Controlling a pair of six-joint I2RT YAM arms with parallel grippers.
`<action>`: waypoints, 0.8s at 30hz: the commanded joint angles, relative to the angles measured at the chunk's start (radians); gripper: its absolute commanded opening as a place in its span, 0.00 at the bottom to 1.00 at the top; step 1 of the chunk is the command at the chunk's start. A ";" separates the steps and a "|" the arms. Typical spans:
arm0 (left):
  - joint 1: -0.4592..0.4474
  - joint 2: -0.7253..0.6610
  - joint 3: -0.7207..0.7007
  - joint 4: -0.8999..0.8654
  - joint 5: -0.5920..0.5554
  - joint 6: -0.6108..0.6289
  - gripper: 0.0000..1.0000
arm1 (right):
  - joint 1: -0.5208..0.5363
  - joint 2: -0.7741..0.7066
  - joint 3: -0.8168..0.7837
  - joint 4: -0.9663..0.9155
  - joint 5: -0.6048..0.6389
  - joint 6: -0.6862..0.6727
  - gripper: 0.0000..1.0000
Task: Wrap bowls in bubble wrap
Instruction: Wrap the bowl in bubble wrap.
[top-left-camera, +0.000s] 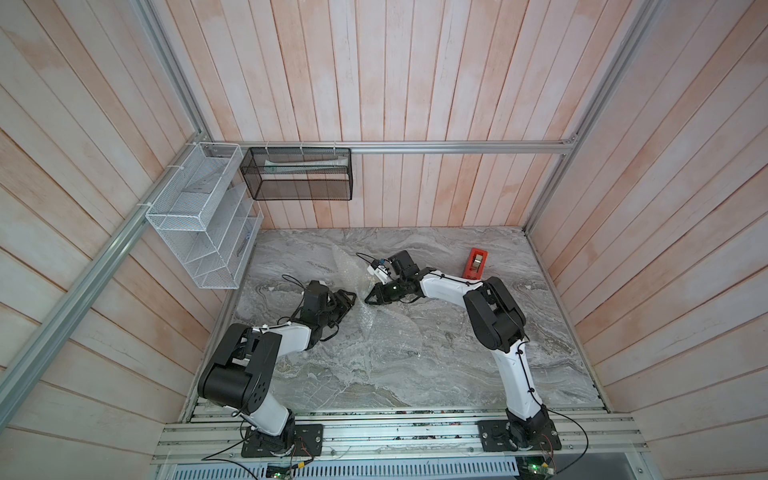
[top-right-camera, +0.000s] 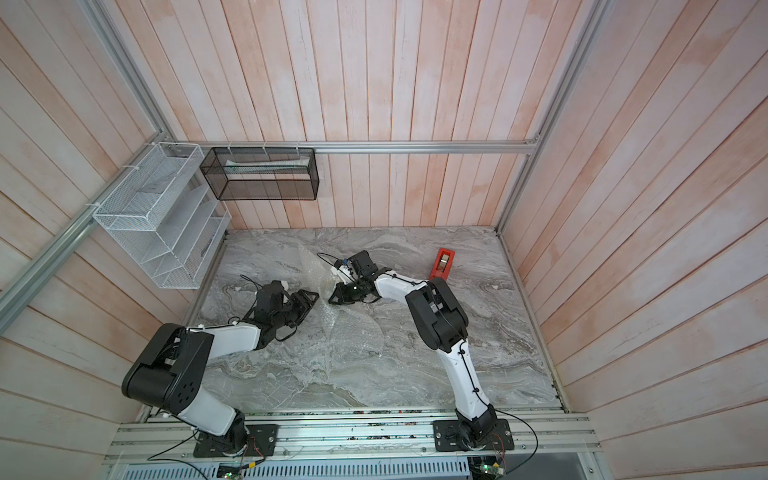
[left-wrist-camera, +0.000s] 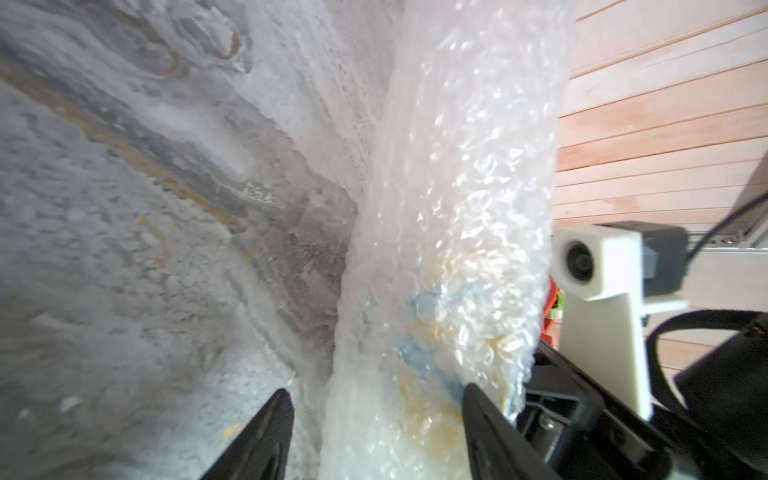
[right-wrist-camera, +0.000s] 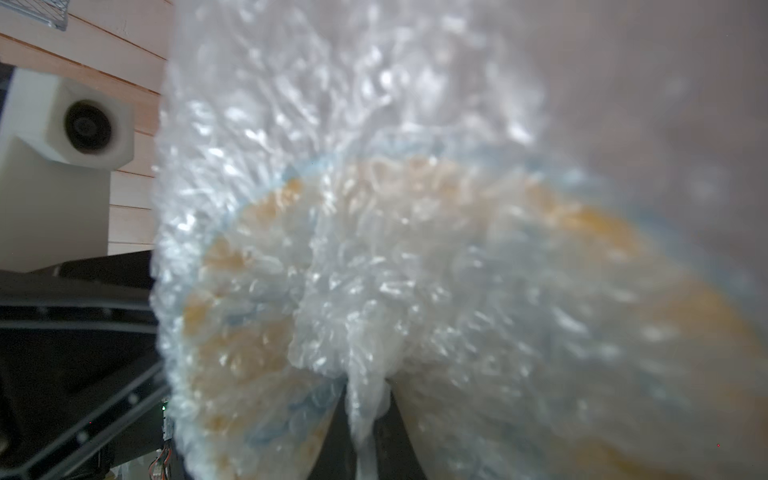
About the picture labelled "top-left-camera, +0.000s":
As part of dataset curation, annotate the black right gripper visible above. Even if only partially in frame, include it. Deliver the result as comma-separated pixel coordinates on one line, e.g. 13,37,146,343
362,279,406,307

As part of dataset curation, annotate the clear bubble wrap sheet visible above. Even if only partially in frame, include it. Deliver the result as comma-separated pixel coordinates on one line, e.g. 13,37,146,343
324,245,428,406

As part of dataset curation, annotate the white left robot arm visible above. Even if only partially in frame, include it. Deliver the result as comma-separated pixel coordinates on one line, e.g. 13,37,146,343
197,280,357,437

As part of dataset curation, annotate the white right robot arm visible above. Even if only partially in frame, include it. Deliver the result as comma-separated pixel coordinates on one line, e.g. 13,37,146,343
359,250,549,428

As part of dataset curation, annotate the red tape dispenser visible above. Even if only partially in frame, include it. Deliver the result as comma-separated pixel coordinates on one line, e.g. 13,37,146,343
462,248,488,280

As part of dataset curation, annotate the black mesh basket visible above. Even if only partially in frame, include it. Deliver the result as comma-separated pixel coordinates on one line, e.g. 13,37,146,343
240,146,354,201

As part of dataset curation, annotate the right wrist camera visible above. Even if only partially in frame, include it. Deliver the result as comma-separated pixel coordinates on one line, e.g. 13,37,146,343
367,259,393,284

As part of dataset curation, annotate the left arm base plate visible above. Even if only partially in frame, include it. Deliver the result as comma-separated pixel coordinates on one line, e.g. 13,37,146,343
241,424,324,458

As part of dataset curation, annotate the aluminium frame rail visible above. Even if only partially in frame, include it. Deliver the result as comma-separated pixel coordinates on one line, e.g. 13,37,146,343
212,140,575,155

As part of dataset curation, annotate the white wire mesh shelf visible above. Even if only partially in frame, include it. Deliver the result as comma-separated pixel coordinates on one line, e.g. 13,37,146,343
146,142,264,290

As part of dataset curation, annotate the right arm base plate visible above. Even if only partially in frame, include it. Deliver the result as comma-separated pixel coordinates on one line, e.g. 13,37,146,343
477,420,562,452

